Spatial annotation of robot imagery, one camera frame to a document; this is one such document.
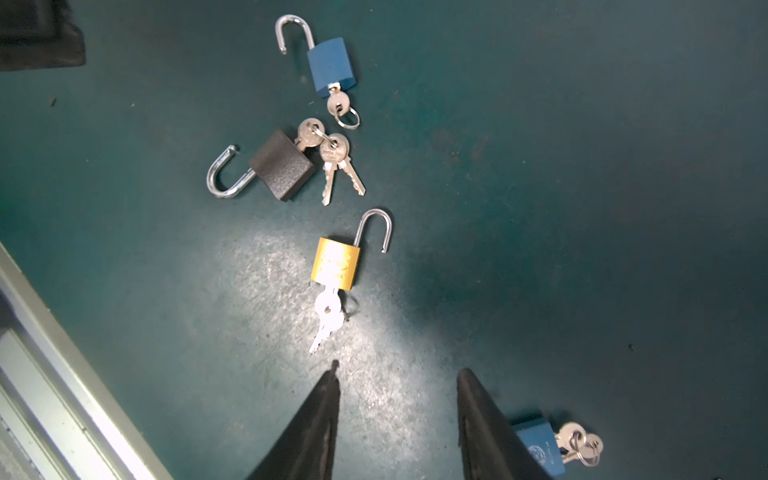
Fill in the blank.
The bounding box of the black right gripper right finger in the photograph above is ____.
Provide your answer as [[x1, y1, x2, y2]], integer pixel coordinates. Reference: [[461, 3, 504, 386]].
[[457, 368, 540, 479]]

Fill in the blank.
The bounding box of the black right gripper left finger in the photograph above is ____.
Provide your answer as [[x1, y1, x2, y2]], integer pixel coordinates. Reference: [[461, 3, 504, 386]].
[[247, 360, 341, 480]]

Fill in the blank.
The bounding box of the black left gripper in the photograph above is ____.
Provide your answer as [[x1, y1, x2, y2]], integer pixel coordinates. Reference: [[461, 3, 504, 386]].
[[1, 0, 86, 72]]

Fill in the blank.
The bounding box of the blue padlock with keys right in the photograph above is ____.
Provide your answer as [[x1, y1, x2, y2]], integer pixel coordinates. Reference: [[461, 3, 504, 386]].
[[512, 417, 604, 477]]

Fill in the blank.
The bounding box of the brass padlock with keys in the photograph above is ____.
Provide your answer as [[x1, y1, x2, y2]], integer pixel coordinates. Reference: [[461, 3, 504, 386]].
[[308, 208, 393, 354]]

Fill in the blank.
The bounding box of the small blue padlock left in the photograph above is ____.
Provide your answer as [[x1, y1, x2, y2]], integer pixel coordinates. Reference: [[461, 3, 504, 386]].
[[274, 14, 361, 130]]

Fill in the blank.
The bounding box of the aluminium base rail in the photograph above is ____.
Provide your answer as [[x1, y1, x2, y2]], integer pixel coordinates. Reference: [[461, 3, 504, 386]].
[[1, 250, 171, 479]]

